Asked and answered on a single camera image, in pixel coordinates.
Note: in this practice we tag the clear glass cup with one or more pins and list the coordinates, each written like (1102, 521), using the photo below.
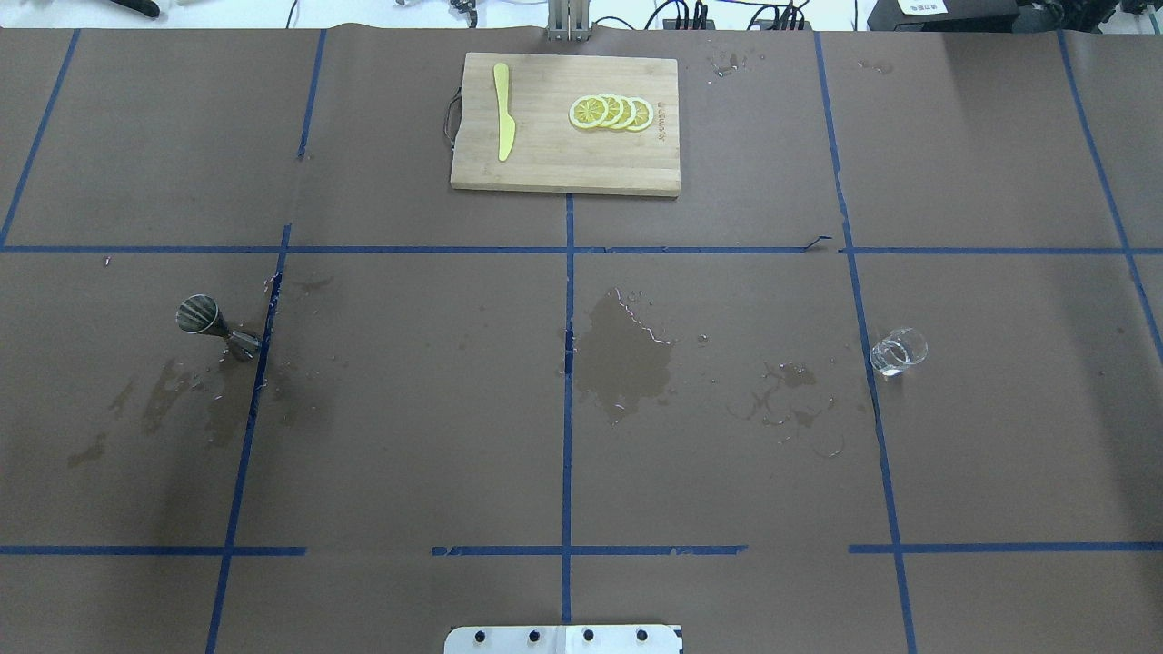
(898, 351)

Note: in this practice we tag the steel jigger measuring cup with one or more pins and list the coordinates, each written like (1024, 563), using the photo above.
(200, 314)

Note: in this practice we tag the bamboo cutting board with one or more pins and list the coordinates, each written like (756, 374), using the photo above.
(549, 154)

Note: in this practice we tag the yellow plastic knife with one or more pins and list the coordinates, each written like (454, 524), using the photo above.
(501, 74)

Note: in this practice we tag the lemon slice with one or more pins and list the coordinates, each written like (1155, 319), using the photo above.
(588, 112)
(628, 113)
(644, 114)
(615, 110)

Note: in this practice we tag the black box with label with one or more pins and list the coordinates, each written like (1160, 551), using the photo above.
(943, 16)

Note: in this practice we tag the aluminium camera post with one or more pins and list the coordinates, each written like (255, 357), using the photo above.
(568, 21)

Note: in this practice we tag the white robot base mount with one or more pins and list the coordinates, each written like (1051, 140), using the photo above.
(600, 638)

